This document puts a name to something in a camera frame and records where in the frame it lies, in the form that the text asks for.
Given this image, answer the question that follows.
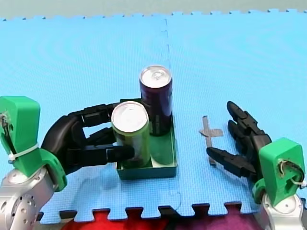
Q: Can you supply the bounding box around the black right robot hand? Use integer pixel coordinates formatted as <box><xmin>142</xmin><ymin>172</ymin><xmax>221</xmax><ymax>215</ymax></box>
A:
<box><xmin>206</xmin><ymin>101</ymin><xmax>272</xmax><ymax>184</ymax></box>

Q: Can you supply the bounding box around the dark purple drink can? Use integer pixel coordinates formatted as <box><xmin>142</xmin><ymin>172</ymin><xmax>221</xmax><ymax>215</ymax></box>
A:
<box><xmin>139</xmin><ymin>65</ymin><xmax>173</xmax><ymax>137</ymax></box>

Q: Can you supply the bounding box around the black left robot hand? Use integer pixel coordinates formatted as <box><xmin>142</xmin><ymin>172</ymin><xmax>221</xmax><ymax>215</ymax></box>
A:
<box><xmin>41</xmin><ymin>102</ymin><xmax>135</xmax><ymax>175</ymax></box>

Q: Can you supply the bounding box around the shallow green tray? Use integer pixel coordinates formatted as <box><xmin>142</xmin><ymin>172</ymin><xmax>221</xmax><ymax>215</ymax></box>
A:
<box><xmin>116</xmin><ymin>97</ymin><xmax>179</xmax><ymax>181</ymax></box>

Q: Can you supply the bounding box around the green drink can dark band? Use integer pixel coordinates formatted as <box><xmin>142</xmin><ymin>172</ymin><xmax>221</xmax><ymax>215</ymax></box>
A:
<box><xmin>111</xmin><ymin>101</ymin><xmax>151</xmax><ymax>169</ymax></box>

